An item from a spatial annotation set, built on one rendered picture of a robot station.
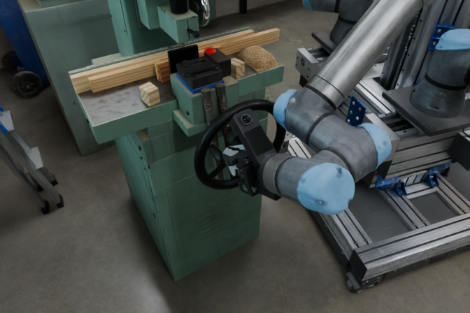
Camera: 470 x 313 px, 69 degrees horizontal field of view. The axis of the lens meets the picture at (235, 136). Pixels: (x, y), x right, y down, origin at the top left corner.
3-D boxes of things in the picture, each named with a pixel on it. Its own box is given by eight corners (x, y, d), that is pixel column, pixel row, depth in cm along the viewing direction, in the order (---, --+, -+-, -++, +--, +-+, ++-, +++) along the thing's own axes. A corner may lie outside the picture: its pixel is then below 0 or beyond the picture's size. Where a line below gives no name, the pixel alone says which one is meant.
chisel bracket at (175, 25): (178, 49, 99) (175, 20, 94) (160, 32, 108) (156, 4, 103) (201, 43, 102) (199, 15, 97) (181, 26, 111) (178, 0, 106)
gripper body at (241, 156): (237, 190, 74) (267, 205, 63) (226, 153, 72) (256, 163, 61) (266, 177, 77) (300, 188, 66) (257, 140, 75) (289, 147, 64)
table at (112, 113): (108, 168, 83) (101, 149, 79) (78, 105, 103) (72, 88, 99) (302, 94, 107) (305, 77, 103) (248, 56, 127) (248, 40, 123)
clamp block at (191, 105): (192, 126, 90) (189, 98, 84) (171, 102, 99) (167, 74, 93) (240, 109, 96) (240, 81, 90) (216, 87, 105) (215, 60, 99)
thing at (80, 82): (76, 93, 97) (70, 78, 93) (75, 90, 98) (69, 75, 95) (253, 44, 121) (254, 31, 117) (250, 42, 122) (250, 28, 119)
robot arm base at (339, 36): (353, 29, 150) (359, 6, 144) (374, 44, 140) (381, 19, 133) (322, 33, 147) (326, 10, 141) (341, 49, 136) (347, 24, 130)
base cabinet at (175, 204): (173, 284, 147) (146, 166, 101) (129, 194, 185) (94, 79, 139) (259, 236, 165) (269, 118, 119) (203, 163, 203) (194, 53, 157)
